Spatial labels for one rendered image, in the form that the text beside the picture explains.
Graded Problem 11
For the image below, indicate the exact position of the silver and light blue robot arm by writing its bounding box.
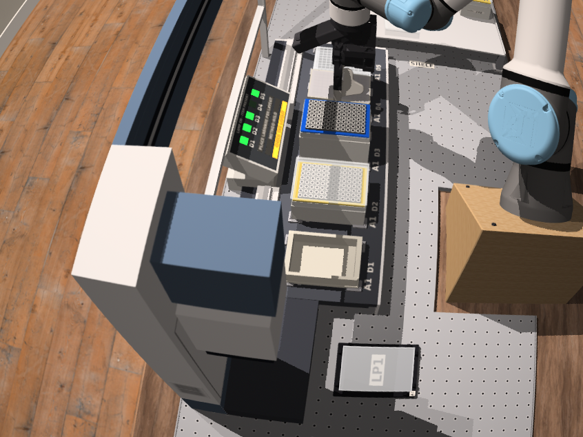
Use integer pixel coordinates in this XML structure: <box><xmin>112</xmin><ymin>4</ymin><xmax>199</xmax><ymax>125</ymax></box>
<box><xmin>292</xmin><ymin>0</ymin><xmax>577</xmax><ymax>223</ymax></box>

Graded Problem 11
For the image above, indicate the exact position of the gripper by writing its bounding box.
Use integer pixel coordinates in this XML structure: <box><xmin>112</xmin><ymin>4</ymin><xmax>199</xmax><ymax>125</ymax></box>
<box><xmin>331</xmin><ymin>14</ymin><xmax>377</xmax><ymax>101</ymax></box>

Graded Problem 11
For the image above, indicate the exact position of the cream one-well reservoir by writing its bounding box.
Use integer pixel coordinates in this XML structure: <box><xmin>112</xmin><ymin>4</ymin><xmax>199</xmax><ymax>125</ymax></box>
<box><xmin>285</xmin><ymin>230</ymin><xmax>362</xmax><ymax>288</ymax></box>

